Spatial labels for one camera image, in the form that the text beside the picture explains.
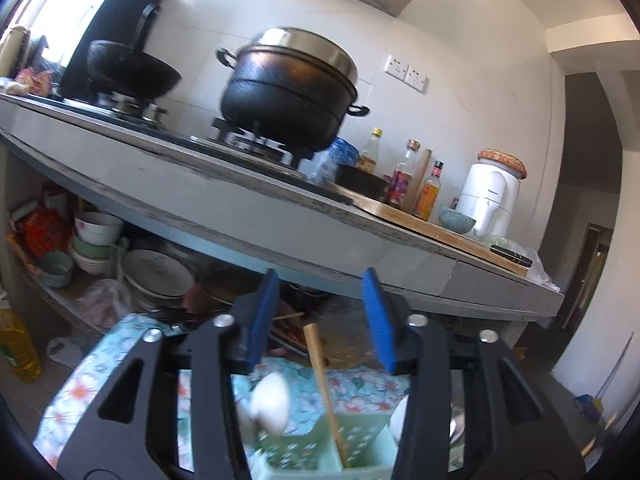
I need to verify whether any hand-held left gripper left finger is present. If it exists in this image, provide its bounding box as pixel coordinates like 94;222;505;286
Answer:
55;268;281;480

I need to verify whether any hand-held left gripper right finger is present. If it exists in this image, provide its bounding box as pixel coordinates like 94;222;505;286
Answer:
361;266;586;480

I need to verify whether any wooden chopstick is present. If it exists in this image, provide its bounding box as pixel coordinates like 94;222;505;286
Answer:
302;323;352;468

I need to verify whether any green plastic utensil holder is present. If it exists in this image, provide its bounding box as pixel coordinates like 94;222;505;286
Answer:
250;410;401;480

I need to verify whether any grey kitchen counter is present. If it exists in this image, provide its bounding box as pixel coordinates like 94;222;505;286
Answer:
0;92;566;318

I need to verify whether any stack of white plates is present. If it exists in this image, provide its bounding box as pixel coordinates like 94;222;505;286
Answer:
122;249;195;311

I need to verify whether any wooden cutting board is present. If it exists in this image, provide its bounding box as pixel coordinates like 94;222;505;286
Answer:
350;192;531;277

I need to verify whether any light blue bowl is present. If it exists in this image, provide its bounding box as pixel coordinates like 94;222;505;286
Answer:
439;206;476;235

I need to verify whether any red cap orange label bottle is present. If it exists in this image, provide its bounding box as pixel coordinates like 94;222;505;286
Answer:
414;161;445;221

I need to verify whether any cork top sauce bottle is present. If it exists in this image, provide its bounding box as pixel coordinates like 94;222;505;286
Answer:
387;140;421;210

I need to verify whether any black shallow dish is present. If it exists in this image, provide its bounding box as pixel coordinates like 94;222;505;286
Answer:
334;162;391;200

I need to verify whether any pinkish plastic bag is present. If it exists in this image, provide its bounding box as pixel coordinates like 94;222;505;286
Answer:
77;279;132;328

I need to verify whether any wooden rolling pin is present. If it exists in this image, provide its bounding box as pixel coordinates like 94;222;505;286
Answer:
407;147;433;213

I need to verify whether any clear plastic bag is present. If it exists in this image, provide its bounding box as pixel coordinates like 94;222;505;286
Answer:
492;234;561;291

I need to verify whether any white air fryer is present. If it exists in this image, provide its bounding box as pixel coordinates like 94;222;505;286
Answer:
457;160;522;238

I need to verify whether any yellow cap glass bottle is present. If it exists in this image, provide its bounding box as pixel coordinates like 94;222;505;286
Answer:
357;127;385;176

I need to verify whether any blue plastic packet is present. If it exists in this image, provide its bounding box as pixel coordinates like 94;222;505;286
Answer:
307;137;360;186

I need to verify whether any stack of green bowls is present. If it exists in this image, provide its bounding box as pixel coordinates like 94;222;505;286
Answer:
70;237;116;275

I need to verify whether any white bowl with red print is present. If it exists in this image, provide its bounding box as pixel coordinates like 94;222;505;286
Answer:
75;211;124;247

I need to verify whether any white plastic bag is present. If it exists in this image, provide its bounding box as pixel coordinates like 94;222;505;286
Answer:
47;337;83;367

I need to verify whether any floral blanket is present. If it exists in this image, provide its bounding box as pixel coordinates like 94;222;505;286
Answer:
32;312;466;480

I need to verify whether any gas stove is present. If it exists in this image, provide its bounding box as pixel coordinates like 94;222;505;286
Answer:
55;90;356;201

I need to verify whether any woven trivet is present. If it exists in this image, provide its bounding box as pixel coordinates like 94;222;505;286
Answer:
477;149;528;180

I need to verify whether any grey blue bowl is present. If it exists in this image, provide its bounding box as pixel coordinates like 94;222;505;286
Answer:
39;251;75;288

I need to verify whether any dark wooden door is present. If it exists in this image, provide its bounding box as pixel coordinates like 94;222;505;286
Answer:
570;222;615;331

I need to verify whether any blue dustpan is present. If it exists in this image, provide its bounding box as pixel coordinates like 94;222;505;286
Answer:
575;395;608;423

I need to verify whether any black pot with steel lid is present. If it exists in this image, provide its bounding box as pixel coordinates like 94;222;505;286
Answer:
216;26;371;153

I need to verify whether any red snack packet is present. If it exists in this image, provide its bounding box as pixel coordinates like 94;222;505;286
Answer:
20;207;71;258

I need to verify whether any yellow cooking oil jug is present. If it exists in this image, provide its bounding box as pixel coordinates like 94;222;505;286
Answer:
0;310;42;383

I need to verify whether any black wok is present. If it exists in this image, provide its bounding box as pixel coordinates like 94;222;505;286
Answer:
86;2;182;98

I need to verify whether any pink crumpled packet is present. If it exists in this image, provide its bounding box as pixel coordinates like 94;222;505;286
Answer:
15;67;53;96

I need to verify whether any black splash guard panel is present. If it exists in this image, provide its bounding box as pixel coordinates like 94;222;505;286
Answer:
57;0;171;98

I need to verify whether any window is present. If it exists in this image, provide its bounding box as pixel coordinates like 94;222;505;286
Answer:
15;0;108;68

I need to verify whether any beige kettle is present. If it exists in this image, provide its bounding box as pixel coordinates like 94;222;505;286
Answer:
0;25;31;78

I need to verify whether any black handle kitchen knife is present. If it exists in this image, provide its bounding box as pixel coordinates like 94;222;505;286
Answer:
489;244;533;267

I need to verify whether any white wall socket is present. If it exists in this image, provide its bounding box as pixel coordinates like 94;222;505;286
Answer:
384;54;410;81
404;66;429;95

